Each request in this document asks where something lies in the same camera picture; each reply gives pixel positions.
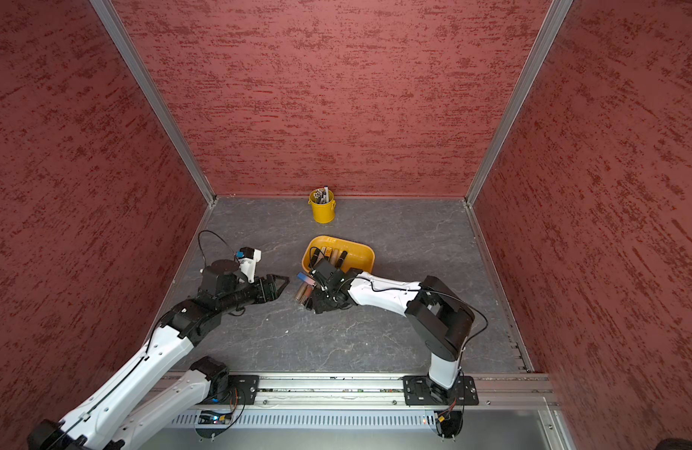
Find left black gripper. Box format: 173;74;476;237
218;274;290;314

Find black lipstick tube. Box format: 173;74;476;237
336;250;348;268
308;247;323;269

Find yellow plastic storage box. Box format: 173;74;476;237
301;235;376;273

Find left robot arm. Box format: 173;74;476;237
27;260;290;449

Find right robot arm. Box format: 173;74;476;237
306;266;476;405

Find blue pink lip gloss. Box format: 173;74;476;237
297;273;316;286

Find yellow pen cup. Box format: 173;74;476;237
308;189;336;224

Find pens in yellow cup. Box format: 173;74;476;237
311;187;331;204

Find left controller board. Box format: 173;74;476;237
194;411;233;441

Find right controller connector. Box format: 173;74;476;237
435;410;463;440

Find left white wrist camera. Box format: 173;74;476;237
236;247;261;283

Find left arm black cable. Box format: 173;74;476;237
197;229;237;271

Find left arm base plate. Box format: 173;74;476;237
204;374;261;406

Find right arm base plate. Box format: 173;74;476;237
402;375;479;406

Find aluminium front rail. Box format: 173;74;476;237
100;370;561;412

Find left aluminium corner post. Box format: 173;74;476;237
90;0;218;208

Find aluminium corner post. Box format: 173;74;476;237
465;0;573;209
90;0;218;208

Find right aluminium corner post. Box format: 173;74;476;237
465;0;573;209

